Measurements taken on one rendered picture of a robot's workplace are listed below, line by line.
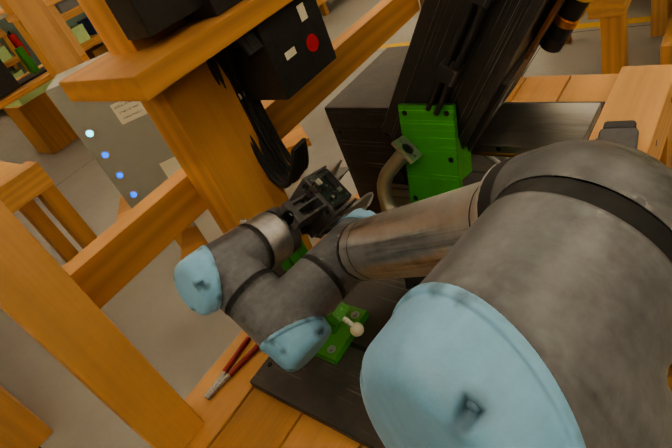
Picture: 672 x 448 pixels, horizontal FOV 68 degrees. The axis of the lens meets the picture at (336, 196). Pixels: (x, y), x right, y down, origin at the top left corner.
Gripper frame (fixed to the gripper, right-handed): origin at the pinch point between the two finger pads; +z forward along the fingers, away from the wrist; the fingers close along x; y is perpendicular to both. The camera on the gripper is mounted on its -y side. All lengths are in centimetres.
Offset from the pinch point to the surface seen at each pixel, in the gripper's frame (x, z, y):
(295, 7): 32.6, 11.8, 9.3
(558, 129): -16.5, 35.8, 15.7
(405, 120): 4.2, 17.9, 4.7
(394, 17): 40, 75, -11
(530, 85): -2, 102, -9
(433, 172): -6.5, 18.0, 0.8
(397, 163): -0.5, 14.6, -1.3
